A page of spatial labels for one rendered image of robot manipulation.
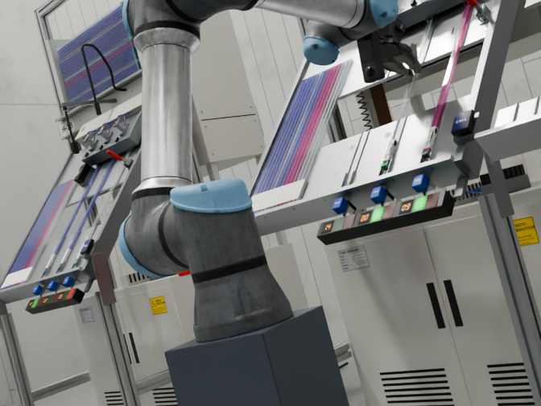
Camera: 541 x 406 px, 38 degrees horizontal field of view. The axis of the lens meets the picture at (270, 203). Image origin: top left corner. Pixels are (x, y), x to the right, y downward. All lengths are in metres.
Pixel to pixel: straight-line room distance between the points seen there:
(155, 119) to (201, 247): 0.27
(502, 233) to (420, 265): 0.52
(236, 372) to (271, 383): 0.06
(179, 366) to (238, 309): 0.12
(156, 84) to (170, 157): 0.13
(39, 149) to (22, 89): 0.47
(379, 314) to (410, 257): 0.20
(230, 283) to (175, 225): 0.13
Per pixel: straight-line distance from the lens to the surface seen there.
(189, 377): 1.17
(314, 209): 1.83
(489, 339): 2.01
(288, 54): 5.32
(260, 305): 1.13
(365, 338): 2.23
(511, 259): 1.57
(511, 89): 4.76
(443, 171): 1.61
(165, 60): 1.35
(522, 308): 1.59
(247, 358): 1.10
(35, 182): 6.06
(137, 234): 1.27
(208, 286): 1.15
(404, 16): 2.07
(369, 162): 1.79
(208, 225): 1.14
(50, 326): 5.87
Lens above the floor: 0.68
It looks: 2 degrees up
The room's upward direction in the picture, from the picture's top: 15 degrees counter-clockwise
